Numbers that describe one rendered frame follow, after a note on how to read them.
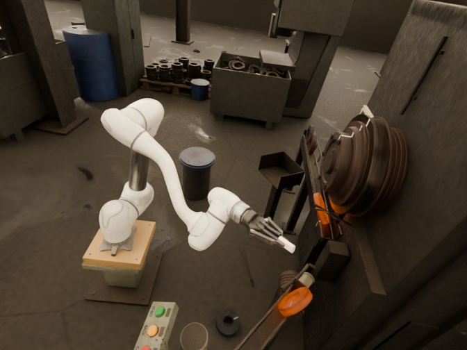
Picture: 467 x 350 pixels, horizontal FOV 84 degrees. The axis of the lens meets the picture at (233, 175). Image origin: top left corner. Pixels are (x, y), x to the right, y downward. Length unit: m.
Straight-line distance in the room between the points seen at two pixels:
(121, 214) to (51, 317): 0.83
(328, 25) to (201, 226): 3.11
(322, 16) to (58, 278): 3.64
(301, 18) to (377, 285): 3.08
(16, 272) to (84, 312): 0.59
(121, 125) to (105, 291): 1.21
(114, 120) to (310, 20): 2.93
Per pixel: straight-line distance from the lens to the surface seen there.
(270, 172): 1.99
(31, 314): 2.15
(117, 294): 2.01
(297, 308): 1.18
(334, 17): 3.76
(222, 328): 1.85
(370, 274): 1.25
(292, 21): 3.65
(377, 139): 1.16
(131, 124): 1.18
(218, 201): 1.13
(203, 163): 2.24
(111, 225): 1.56
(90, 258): 1.71
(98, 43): 4.17
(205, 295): 1.97
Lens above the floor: 1.77
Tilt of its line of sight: 38 degrees down
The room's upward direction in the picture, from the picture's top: 9 degrees clockwise
